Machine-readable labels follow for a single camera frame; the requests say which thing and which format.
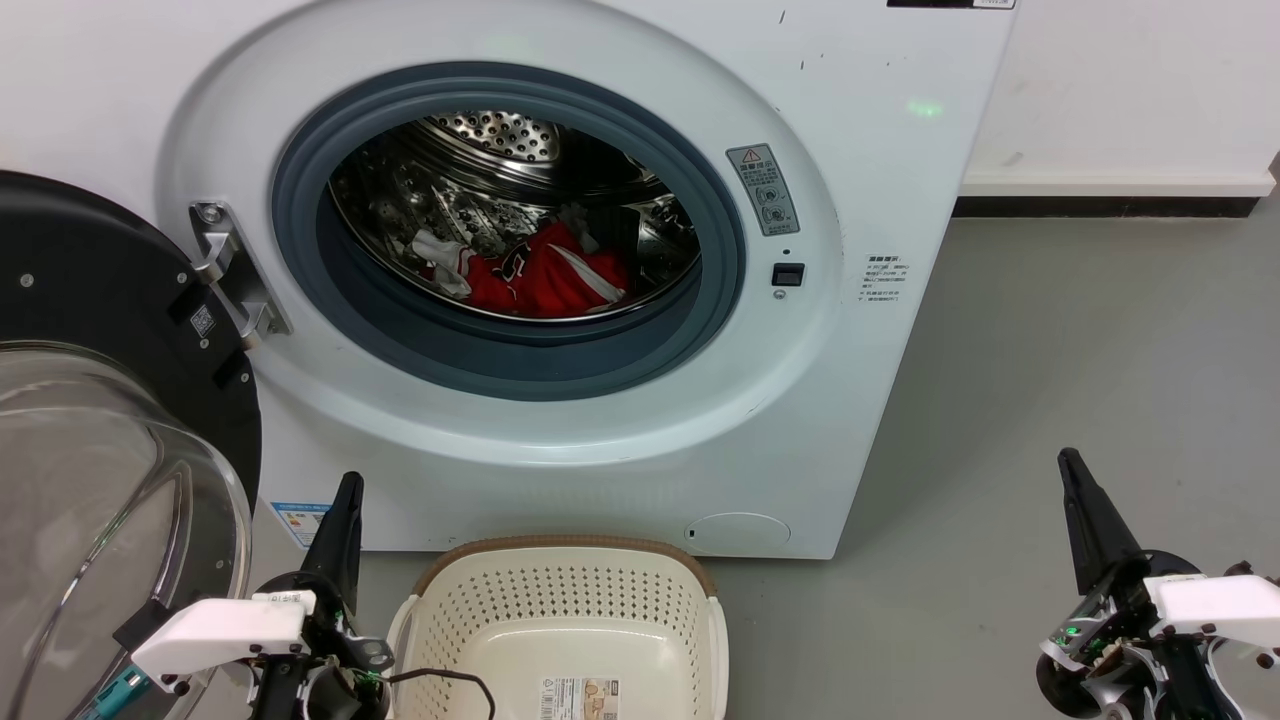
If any black washer door with glass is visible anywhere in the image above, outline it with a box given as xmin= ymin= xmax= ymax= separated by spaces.
xmin=0 ymin=170 xmax=263 ymax=720

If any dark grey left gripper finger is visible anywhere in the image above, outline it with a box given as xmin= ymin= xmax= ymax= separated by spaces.
xmin=299 ymin=471 xmax=366 ymax=613

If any thin black left gripper cable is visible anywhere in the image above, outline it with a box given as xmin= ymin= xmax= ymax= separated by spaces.
xmin=388 ymin=667 xmax=497 ymax=720

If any round filter cover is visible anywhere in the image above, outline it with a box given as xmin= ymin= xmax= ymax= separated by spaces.
xmin=684 ymin=511 xmax=792 ymax=554

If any grey rubber door gasket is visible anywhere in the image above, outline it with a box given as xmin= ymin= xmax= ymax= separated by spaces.
xmin=271 ymin=62 xmax=748 ymax=403

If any stainless steel washing machine drum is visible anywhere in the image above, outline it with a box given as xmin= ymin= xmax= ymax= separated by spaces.
xmin=328 ymin=110 xmax=701 ymax=324

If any red and white jersey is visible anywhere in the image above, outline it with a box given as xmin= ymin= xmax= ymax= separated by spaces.
xmin=410 ymin=221 xmax=632 ymax=320

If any cream perforated laundry basket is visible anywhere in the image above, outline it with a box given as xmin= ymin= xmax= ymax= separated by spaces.
xmin=385 ymin=535 xmax=730 ymax=720

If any grey-white cloth piece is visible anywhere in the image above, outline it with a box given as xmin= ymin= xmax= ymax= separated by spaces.
xmin=557 ymin=203 xmax=602 ymax=254

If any paper product label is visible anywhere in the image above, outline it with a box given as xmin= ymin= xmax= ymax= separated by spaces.
xmin=539 ymin=675 xmax=622 ymax=720

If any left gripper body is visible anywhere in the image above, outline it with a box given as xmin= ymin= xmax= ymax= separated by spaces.
xmin=247 ymin=570 xmax=395 ymax=720

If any grey warning sticker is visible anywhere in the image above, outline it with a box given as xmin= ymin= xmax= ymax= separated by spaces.
xmin=725 ymin=143 xmax=802 ymax=238

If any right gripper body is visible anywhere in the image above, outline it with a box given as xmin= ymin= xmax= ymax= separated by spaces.
xmin=1034 ymin=548 xmax=1251 ymax=720

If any silver metal door hinge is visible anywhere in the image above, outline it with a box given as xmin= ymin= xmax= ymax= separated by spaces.
xmin=189 ymin=200 xmax=293 ymax=351

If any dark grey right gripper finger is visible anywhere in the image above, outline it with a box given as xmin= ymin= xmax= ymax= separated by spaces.
xmin=1057 ymin=447 xmax=1148 ymax=598

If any white front-load washing machine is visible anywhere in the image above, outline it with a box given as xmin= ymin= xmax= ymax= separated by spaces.
xmin=0 ymin=0 xmax=1019 ymax=561

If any blue and white energy sticker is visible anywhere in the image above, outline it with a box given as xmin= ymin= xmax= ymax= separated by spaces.
xmin=269 ymin=500 xmax=334 ymax=550

